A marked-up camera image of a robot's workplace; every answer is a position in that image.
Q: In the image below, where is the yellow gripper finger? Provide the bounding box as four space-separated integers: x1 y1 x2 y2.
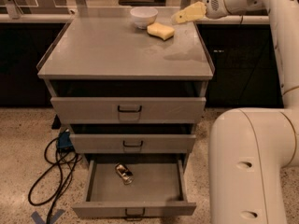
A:
171 2 206 24

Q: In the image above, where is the yellow sponge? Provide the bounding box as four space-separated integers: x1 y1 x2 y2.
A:
147 22 175 41

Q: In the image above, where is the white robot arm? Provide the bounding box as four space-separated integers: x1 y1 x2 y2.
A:
172 0 299 224

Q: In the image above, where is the grey metal drawer cabinet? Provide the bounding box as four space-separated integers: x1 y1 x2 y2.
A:
36 7 216 173

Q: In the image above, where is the grey top drawer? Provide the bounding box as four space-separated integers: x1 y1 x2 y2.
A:
51 97 206 124

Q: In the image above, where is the grey drawer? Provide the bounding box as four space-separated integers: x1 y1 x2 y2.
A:
73 156 196 218
51 97 206 124
70 134 195 154

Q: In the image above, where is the grey middle drawer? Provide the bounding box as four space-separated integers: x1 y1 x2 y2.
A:
70 134 195 154

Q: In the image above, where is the grey bottom drawer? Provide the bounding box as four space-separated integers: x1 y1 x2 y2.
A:
73 156 196 218

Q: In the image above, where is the white ceramic bowl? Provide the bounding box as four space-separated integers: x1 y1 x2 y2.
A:
130 7 158 29

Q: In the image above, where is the crushed shiny metal can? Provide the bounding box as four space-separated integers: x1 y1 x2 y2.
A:
115 163 134 185

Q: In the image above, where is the blue power adapter box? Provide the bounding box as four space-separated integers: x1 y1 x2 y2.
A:
56 131 74 151

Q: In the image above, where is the blue tape floor marker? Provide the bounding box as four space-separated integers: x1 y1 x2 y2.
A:
30 208 66 224

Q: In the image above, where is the black floor cable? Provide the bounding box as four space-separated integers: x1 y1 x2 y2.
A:
27 136 82 224

